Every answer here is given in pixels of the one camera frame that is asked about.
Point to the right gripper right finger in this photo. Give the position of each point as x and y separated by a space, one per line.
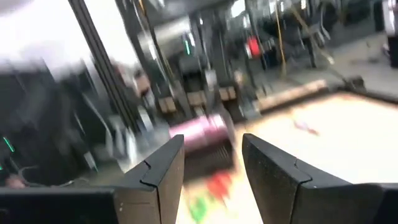
280 193

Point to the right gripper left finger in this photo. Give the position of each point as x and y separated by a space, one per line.
140 199

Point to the red scissors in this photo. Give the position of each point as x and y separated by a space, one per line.
219 185

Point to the light pink paint bottle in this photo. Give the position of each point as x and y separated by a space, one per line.
199 132

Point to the green scissors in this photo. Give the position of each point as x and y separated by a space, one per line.
199 210

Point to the pink scissors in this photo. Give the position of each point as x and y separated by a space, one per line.
306 127

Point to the person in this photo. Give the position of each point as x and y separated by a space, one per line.
133 84

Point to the person's hand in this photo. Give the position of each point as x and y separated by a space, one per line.
14 182

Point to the red container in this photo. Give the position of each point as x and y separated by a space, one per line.
253 46

